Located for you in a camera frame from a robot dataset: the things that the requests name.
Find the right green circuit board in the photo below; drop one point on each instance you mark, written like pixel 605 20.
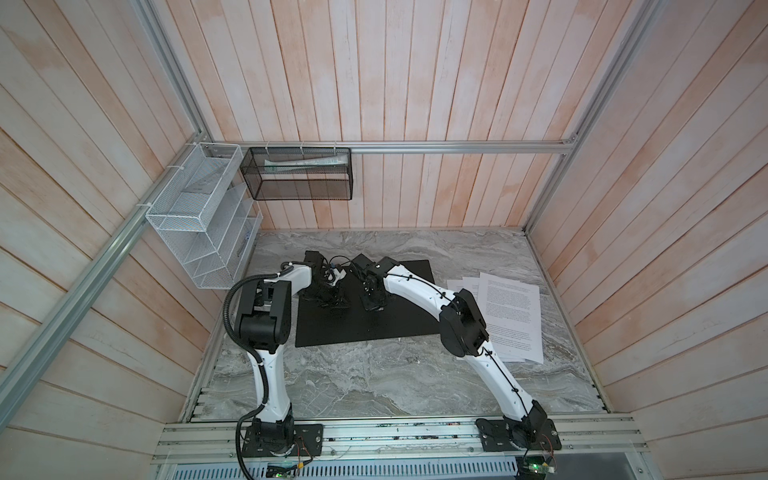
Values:
pixel 533 468

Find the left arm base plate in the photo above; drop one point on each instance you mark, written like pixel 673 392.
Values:
pixel 306 438

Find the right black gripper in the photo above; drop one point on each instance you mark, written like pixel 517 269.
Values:
pixel 369 306

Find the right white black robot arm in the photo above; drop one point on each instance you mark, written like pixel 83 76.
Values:
pixel 463 333

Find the middle printed paper sheet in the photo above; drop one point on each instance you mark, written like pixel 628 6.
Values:
pixel 472 284

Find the bottom printed paper sheet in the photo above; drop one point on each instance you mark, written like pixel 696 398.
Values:
pixel 455 285

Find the top printed paper sheet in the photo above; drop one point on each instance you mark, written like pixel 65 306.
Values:
pixel 512 312

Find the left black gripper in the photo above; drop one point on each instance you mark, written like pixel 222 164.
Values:
pixel 336 301

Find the white folder black inside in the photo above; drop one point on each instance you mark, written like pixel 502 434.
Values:
pixel 317 325

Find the aluminium front rail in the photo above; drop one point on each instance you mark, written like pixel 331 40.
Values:
pixel 406 437

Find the green circuit board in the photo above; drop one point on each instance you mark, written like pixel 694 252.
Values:
pixel 533 468
pixel 282 471

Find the left green circuit board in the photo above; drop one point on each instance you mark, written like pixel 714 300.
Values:
pixel 282 471

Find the printed paper sheet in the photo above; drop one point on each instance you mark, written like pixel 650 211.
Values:
pixel 512 312
pixel 455 285
pixel 472 284

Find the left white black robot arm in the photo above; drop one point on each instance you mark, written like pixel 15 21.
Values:
pixel 262 328

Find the black mesh basket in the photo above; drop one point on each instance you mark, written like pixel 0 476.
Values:
pixel 284 187

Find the horizontal aluminium wall bar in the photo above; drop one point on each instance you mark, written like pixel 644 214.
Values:
pixel 426 147

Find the white wire mesh organizer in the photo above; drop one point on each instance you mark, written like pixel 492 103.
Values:
pixel 206 219

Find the paper inside black basket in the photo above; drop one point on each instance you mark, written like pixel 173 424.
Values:
pixel 312 165

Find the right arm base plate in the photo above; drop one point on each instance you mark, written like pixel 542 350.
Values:
pixel 496 436

